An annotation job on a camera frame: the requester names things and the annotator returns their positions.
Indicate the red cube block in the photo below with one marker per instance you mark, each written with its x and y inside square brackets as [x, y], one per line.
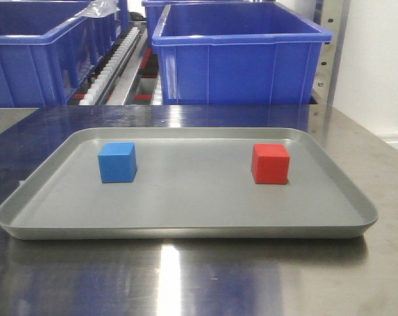
[270, 164]

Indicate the blue cube block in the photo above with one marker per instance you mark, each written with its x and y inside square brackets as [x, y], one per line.
[117, 162]

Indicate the grey metal tray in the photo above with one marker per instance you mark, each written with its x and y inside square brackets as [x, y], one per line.
[190, 183]

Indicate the blue bin front right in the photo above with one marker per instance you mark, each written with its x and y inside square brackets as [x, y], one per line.
[237, 53]

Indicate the blue bin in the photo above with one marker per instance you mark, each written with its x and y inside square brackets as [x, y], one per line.
[237, 53]
[47, 52]
[152, 16]

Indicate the blue bin rear right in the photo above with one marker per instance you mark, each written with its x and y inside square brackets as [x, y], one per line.
[152, 16]

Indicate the clear plastic bag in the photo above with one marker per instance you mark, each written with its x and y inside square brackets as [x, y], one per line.
[99, 9]

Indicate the blue bin front left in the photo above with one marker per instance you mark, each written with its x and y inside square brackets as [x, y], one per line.
[47, 52]

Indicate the white roller conveyor rail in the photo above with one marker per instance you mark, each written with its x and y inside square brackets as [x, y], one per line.
[103, 85]

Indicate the steel shelf upright post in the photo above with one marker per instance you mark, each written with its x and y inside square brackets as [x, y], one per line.
[332, 15]

